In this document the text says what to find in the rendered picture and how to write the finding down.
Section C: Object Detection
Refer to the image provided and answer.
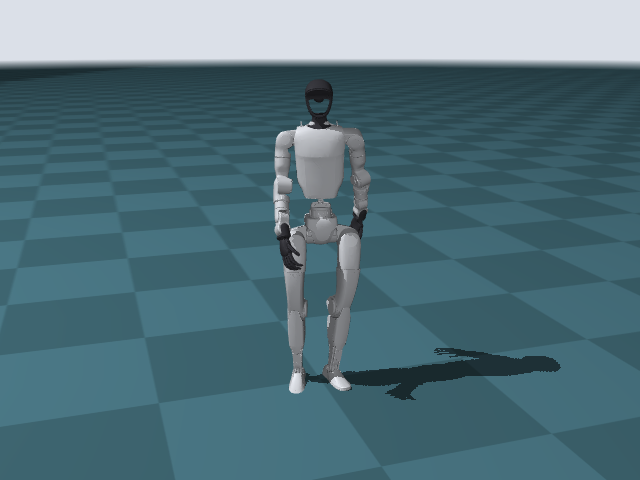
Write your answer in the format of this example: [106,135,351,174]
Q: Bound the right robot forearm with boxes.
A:
[273,178,291,236]

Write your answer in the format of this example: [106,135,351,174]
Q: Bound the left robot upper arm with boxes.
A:
[343,128,371,188]

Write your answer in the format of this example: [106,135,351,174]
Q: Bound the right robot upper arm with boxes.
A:
[274,130,296,194]

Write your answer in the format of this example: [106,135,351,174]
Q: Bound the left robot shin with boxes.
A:
[327,307,351,372]

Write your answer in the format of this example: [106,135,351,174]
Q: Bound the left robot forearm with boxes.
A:
[353,171,371,217]

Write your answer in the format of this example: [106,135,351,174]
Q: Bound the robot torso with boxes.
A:
[294,121,346,244]

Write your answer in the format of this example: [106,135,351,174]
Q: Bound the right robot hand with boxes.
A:
[277,223,303,270]

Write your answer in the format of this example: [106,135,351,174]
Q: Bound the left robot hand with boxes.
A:
[350,210,367,239]

